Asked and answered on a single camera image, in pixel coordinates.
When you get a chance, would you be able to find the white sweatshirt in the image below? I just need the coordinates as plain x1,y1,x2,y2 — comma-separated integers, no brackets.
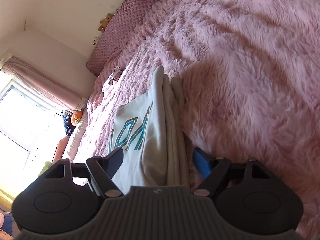
108,66,190,193

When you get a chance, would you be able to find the green plush toy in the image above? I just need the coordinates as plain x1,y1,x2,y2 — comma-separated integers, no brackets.
38,161,52,177

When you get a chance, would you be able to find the orange plush toy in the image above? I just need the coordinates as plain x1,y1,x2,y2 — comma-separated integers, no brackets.
71,111,82,126

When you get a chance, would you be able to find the navy blue pillow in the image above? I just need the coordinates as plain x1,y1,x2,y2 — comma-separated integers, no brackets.
61,109,75,137

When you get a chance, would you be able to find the small white pink garment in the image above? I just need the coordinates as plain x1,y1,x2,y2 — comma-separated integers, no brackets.
101,67,123,93

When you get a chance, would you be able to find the pink fluffy blanket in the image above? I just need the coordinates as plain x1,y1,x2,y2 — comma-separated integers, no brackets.
75,0,319,239

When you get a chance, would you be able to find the pink curtain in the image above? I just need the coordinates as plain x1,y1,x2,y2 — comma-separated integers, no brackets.
1,56,87,112

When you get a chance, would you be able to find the brown teddy bear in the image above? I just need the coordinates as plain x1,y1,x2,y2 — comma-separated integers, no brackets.
98,14,113,33

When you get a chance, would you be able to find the pink quilted headboard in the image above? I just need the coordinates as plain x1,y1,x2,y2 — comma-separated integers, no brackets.
86,0,159,76

